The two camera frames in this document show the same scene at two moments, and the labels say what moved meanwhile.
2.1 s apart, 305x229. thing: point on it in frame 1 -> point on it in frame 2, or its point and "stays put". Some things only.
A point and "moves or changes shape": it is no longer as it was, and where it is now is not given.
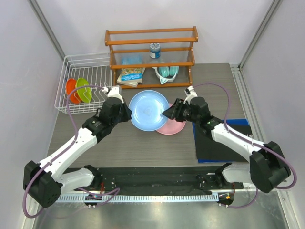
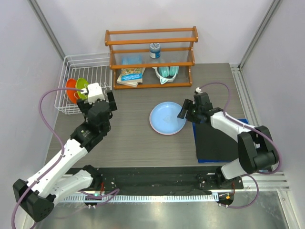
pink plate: [172, 127] -> [161, 132]
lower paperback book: [133, 83] stays put
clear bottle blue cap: [155, 50] stays put
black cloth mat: [209, 149] stays put
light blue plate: [147, 107] moves or changes shape
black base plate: [160, 178] stays put
